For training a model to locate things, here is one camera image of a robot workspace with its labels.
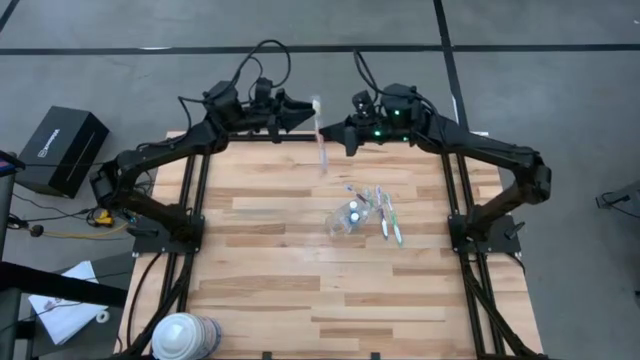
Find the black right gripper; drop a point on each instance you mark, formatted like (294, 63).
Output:
(372, 127)

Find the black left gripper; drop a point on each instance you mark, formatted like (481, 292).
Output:
(250, 120)

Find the teal mouthwash bottle white cap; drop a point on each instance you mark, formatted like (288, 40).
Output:
(355, 217)
(353, 205)

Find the green-bristle toothbrush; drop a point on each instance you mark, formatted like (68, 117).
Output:
(369, 197)
(395, 225)

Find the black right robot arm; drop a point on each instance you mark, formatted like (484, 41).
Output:
(480, 150)

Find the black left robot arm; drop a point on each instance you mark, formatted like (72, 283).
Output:
(150, 155)

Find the black cardboard box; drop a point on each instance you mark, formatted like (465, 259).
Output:
(60, 150)

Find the white wipes canister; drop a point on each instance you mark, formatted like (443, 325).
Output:
(182, 337)

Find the white tape roll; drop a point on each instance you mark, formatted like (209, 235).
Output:
(98, 317)

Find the black power plug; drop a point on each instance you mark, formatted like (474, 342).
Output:
(36, 230)

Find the black side table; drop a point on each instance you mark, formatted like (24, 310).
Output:
(50, 290)

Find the white paper sheets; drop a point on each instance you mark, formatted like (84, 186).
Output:
(65, 315)

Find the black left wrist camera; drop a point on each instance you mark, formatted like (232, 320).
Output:
(263, 92)

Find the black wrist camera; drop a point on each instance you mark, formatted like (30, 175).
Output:
(263, 92)
(362, 102)

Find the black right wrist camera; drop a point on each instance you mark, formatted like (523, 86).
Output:
(362, 102)

